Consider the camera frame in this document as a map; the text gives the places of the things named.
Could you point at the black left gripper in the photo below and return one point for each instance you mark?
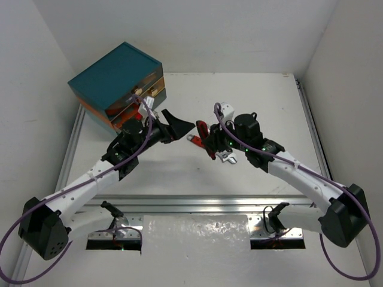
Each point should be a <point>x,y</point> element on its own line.
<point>165,133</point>

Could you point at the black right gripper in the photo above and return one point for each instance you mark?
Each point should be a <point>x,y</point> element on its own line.
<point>213,140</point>

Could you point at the red handled adjustable wrench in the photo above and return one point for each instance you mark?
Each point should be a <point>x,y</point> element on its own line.
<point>225,156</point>

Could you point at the red black utility knife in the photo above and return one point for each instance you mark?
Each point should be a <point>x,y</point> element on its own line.
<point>203,132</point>
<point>139,115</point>

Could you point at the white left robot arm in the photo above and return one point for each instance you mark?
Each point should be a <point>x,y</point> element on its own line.
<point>45,225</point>

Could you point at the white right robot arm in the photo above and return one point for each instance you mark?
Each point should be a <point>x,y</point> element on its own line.
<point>337,216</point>

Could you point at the teal drawer organizer box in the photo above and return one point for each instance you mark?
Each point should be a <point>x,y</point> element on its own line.
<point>104,89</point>

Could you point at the white foam cover panel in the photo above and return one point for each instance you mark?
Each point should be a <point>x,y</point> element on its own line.
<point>195,233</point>

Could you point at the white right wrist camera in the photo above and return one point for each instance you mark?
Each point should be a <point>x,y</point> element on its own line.
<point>226,112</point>

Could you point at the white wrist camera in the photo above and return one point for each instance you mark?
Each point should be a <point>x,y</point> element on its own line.
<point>146,107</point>
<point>226,112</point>

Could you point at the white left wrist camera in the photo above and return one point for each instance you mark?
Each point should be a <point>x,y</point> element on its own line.
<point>146,107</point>

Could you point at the aluminium table edge rail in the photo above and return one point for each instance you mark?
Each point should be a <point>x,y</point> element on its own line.
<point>194,204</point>

